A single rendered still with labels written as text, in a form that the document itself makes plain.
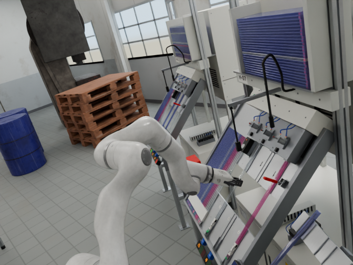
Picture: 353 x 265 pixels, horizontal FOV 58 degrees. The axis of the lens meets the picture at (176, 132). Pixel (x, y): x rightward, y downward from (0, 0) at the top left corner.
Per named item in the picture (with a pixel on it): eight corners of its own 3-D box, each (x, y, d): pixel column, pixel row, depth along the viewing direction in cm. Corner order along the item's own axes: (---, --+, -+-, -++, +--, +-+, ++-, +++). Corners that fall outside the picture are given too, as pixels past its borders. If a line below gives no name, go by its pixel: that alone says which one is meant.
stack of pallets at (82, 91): (123, 117, 682) (109, 73, 650) (152, 118, 620) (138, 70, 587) (69, 144, 594) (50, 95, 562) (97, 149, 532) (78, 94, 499)
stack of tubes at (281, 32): (309, 89, 114) (301, 11, 105) (245, 73, 162) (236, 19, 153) (339, 79, 116) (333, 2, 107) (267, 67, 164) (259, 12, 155)
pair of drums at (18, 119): (39, 147, 624) (21, 105, 594) (60, 159, 532) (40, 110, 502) (0, 164, 584) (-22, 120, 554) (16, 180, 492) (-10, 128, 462)
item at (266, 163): (288, 206, 126) (279, 202, 124) (224, 150, 187) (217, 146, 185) (334, 133, 121) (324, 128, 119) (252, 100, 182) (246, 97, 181)
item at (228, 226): (236, 279, 130) (230, 277, 129) (190, 201, 191) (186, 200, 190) (260, 242, 127) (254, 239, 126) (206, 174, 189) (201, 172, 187)
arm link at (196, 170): (207, 179, 140) (207, 161, 146) (180, 173, 136) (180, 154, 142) (199, 187, 147) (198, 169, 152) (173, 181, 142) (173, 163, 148)
